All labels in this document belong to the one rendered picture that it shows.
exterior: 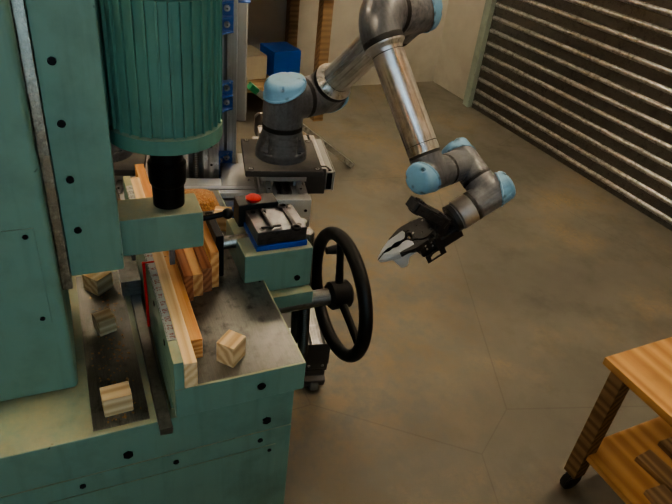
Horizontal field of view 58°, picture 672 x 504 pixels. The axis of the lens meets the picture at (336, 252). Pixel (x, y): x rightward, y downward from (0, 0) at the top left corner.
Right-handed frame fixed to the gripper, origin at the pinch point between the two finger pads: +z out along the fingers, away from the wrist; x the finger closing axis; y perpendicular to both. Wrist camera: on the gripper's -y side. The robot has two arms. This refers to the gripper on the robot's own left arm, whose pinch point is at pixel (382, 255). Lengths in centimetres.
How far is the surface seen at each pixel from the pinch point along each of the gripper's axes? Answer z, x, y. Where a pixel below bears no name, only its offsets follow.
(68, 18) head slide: 24, -20, -81
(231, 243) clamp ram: 25.8, -9.1, -31.9
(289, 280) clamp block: 20.4, -14.6, -21.2
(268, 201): 15.7, -4.4, -32.5
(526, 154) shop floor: -145, 195, 175
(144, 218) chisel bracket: 34, -16, -50
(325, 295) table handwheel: 16.1, -12.9, -11.1
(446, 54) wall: -169, 328, 156
